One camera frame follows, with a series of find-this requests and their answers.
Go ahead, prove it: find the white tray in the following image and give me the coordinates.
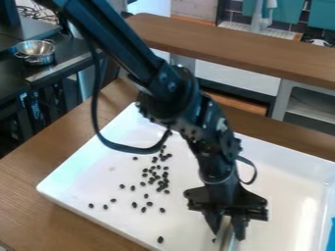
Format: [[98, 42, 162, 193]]
[[35, 101, 335, 251]]

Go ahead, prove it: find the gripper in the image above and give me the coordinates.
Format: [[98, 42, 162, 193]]
[[181, 176, 270, 242]]

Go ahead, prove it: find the pile of black bits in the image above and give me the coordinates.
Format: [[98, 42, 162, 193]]
[[86, 129, 220, 245]]

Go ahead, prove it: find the silver pot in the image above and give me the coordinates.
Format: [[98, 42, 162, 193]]
[[12, 38, 58, 67]]

